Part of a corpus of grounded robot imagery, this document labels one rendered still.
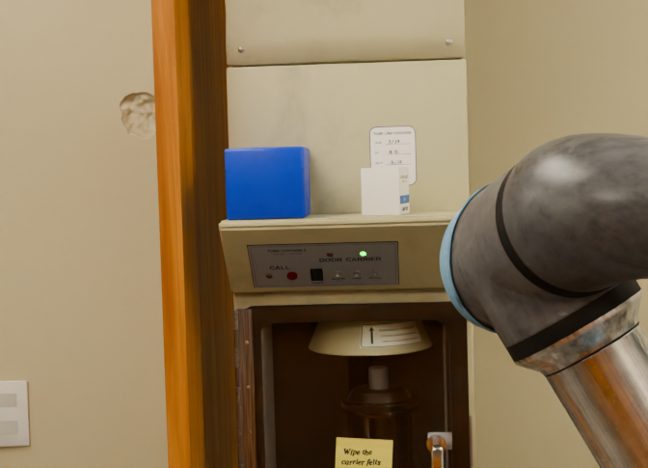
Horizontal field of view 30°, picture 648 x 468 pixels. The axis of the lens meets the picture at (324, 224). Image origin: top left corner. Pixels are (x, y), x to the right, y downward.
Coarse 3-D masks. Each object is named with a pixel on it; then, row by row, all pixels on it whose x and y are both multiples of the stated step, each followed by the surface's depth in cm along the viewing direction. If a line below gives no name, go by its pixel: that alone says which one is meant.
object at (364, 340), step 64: (256, 320) 162; (320, 320) 162; (384, 320) 161; (448, 320) 160; (256, 384) 163; (320, 384) 162; (384, 384) 161; (448, 384) 161; (256, 448) 163; (320, 448) 162; (448, 448) 161
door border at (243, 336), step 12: (240, 312) 162; (240, 324) 162; (252, 324) 162; (240, 336) 162; (252, 336) 162; (240, 348) 162; (252, 348) 162; (240, 360) 163; (252, 360) 162; (240, 372) 163; (252, 372) 162; (240, 384) 163; (252, 384) 163; (252, 396) 163; (240, 408) 163; (252, 408) 163; (240, 420) 163; (252, 420) 163; (252, 432) 163; (252, 444) 163; (240, 456) 163; (252, 456) 163
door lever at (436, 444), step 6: (432, 438) 161; (438, 438) 161; (444, 438) 161; (426, 444) 161; (432, 444) 160; (438, 444) 159; (444, 444) 161; (432, 450) 157; (438, 450) 156; (444, 450) 161; (432, 456) 157; (438, 456) 156; (432, 462) 157; (438, 462) 156
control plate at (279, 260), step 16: (256, 256) 155; (272, 256) 155; (288, 256) 155; (304, 256) 155; (320, 256) 155; (336, 256) 155; (352, 256) 154; (368, 256) 154; (384, 256) 154; (256, 272) 157; (272, 272) 157; (304, 272) 157; (352, 272) 157; (368, 272) 157; (384, 272) 157
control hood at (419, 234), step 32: (224, 224) 151; (256, 224) 151; (288, 224) 151; (320, 224) 151; (352, 224) 150; (384, 224) 150; (416, 224) 150; (448, 224) 150; (416, 256) 154; (256, 288) 160; (288, 288) 160; (320, 288) 160; (352, 288) 159; (384, 288) 160; (416, 288) 159
